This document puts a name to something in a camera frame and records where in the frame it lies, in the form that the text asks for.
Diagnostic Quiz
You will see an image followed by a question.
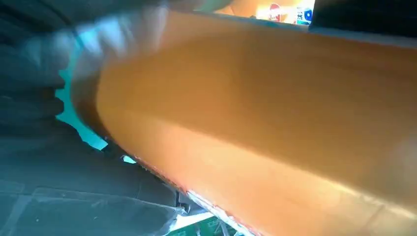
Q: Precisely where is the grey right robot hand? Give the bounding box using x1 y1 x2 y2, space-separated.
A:
0 121 196 236

